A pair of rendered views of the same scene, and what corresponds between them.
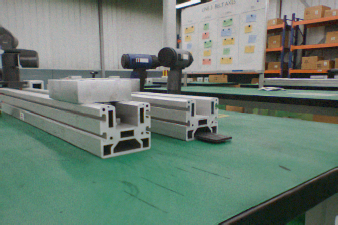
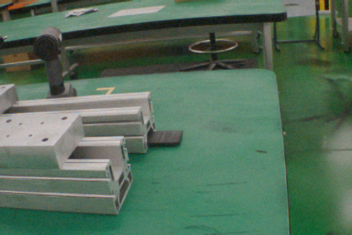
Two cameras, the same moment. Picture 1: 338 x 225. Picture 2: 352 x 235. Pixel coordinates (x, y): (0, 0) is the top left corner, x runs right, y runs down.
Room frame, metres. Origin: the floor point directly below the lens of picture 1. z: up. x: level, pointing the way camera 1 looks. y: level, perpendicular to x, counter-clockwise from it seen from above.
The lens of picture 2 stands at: (-0.02, 0.33, 1.15)
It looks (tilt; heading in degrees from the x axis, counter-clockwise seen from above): 24 degrees down; 323
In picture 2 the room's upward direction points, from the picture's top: 8 degrees counter-clockwise
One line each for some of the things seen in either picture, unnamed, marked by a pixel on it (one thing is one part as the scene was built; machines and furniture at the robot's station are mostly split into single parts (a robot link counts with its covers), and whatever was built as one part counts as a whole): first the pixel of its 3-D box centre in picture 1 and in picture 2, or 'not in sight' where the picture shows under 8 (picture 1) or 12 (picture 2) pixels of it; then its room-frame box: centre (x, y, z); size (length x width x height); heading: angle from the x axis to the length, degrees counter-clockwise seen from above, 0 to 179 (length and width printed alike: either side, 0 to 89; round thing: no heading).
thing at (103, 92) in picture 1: (88, 96); (30, 147); (0.59, 0.17, 0.87); 0.16 x 0.11 x 0.07; 40
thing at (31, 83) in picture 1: (33, 87); not in sight; (2.04, 0.98, 0.83); 0.11 x 0.10 x 0.10; 130
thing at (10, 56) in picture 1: (11, 60); not in sight; (1.12, 0.61, 0.97); 0.07 x 0.06 x 0.07; 106
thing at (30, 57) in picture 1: (21, 52); not in sight; (1.13, 0.58, 1.00); 0.12 x 0.09 x 0.12; 106
